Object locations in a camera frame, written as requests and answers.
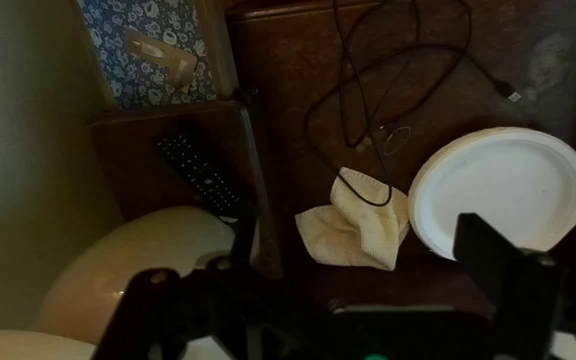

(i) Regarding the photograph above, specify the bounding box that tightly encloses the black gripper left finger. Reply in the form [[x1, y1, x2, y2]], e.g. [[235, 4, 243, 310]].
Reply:
[[93, 268, 204, 360]]

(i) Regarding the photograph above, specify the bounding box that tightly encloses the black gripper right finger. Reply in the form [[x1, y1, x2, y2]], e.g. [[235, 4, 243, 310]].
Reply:
[[455, 215, 562, 360]]

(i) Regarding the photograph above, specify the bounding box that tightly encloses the black remote control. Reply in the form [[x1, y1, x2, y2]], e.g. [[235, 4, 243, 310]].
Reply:
[[155, 130, 245, 219]]

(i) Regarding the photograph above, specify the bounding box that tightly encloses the open drawer with floral liner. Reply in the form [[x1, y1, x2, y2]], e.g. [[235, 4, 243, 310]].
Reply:
[[75, 0, 238, 111]]

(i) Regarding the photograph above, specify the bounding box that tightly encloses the white paper plate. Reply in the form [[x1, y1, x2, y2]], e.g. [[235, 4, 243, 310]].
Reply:
[[409, 126, 576, 260]]

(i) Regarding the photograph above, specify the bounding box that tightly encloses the cream crumpled cloth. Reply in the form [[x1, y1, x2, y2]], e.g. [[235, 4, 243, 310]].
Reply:
[[294, 169, 410, 271]]

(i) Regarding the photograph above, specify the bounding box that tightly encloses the dark wooden dresser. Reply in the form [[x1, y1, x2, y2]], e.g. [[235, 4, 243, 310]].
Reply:
[[86, 0, 576, 323]]

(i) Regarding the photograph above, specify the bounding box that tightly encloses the black usb cable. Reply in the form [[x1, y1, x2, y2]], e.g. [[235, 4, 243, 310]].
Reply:
[[303, 0, 525, 209]]

